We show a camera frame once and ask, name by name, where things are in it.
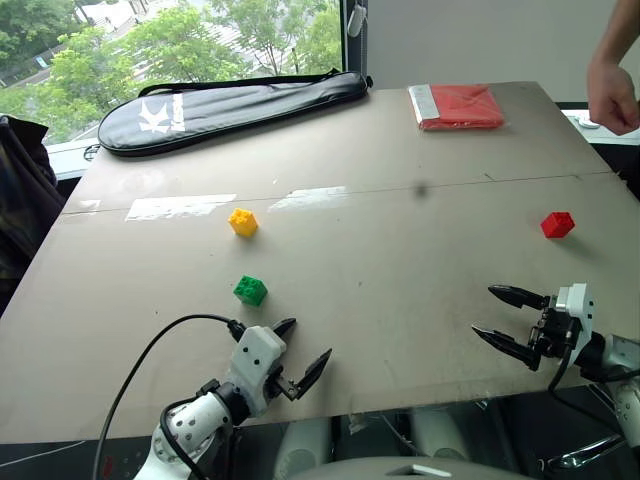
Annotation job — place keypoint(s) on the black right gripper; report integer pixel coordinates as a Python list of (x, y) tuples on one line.
[(554, 330)]

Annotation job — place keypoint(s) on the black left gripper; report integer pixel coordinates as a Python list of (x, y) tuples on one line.
[(280, 385)]

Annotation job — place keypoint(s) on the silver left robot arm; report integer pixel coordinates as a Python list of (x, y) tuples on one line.
[(195, 425)]

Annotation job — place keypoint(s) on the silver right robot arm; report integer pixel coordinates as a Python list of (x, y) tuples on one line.
[(627, 405)]

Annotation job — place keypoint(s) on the person's bare forearm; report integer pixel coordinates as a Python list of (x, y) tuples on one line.
[(614, 30)]

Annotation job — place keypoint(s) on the person's bare hand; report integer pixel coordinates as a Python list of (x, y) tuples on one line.
[(612, 97)]

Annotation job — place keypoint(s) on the green toy brick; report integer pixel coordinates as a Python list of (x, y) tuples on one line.
[(250, 290)]

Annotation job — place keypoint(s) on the white rounded robot leg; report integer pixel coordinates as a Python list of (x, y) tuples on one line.
[(440, 432), (302, 445)]

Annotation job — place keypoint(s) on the red toy brick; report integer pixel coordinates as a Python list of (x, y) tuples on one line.
[(557, 225)]

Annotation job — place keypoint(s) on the yellow toy brick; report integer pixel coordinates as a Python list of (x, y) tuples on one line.
[(243, 222)]

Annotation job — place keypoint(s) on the chrome metal bar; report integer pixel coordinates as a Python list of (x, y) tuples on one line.
[(585, 452)]

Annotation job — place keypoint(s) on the grey robot torso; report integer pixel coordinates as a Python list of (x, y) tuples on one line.
[(400, 470)]

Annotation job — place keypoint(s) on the small white device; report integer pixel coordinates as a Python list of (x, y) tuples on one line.
[(584, 121)]

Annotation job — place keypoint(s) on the red cloth in plastic bag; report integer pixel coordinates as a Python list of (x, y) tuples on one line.
[(462, 106)]

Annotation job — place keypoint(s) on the black racket bag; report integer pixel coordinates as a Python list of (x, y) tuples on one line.
[(225, 110)]

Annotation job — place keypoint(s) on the dark camouflage bag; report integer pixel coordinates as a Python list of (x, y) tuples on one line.
[(25, 200)]

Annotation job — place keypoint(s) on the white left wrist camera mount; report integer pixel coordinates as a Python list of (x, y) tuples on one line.
[(255, 360)]

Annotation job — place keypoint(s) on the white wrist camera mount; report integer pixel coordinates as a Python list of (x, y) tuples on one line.
[(255, 360), (580, 305)]

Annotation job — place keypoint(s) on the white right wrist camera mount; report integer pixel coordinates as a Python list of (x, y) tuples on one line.
[(580, 305)]

